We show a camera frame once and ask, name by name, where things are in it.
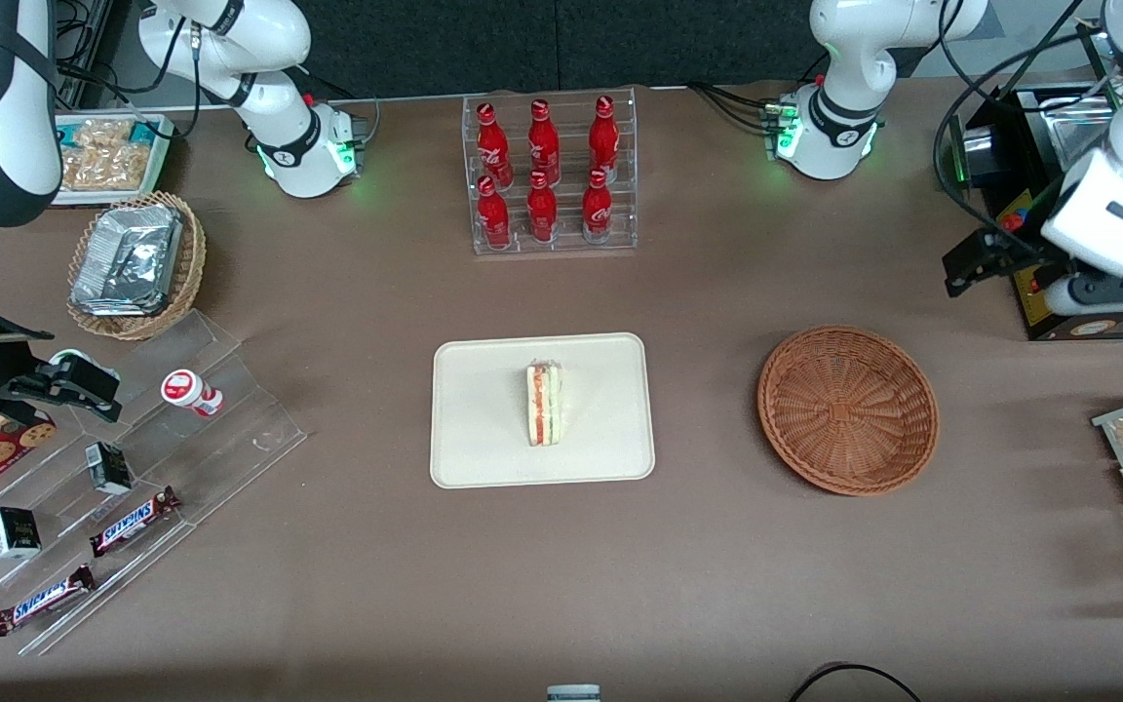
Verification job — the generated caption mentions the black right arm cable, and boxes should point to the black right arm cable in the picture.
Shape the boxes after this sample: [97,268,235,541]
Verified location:
[55,19,204,139]

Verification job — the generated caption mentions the triangular layered sandwich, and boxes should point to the triangular layered sandwich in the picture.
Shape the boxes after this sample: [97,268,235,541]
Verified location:
[524,360,567,449]

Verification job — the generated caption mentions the light wicker basket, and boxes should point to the light wicker basket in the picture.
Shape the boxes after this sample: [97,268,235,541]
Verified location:
[66,191,207,341]

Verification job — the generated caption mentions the white snack tray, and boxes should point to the white snack tray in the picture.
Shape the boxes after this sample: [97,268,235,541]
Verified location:
[53,112,175,208]

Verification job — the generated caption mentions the black base cable bundle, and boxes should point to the black base cable bundle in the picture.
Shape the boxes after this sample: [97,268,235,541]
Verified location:
[690,81,779,135]

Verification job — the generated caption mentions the small black carton box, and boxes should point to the small black carton box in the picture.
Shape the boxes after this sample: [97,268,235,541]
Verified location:
[0,507,43,560]
[85,442,134,495]

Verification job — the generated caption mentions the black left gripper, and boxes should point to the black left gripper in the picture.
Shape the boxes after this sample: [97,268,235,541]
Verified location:
[944,229,1050,298]

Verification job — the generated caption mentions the Snickers chocolate bar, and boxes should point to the Snickers chocolate bar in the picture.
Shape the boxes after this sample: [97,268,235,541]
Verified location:
[0,564,97,638]
[89,486,182,559]

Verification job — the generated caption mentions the red cola bottle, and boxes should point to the red cola bottle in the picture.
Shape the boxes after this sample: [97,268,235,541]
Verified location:
[528,98,561,184]
[477,175,512,251]
[527,172,559,245]
[590,95,620,181]
[582,169,613,243]
[477,102,512,186]

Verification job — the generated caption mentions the brown wicker basket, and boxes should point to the brown wicker basket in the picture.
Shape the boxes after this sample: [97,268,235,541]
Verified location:
[756,325,941,496]

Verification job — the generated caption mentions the black food warmer machine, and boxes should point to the black food warmer machine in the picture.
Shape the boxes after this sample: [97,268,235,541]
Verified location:
[949,0,1123,342]

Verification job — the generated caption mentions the stainless steel pan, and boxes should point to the stainless steel pan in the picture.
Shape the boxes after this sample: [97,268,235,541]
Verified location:
[1044,97,1123,167]

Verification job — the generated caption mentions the clear acrylic bottle rack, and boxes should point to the clear acrylic bottle rack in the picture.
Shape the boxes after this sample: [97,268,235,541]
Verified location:
[462,88,639,256]

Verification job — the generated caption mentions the red white capped bottle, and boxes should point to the red white capped bottle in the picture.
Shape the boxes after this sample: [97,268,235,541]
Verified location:
[161,369,224,418]

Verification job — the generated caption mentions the clear acrylic stepped stand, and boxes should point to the clear acrylic stepped stand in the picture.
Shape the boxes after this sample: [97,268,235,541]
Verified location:
[0,310,309,656]

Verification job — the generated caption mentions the beige plastic tray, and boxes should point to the beige plastic tray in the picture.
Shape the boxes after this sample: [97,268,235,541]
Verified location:
[430,333,656,488]

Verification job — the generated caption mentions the silver foil container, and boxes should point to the silver foil container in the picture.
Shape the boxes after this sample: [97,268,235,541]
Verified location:
[71,203,184,318]

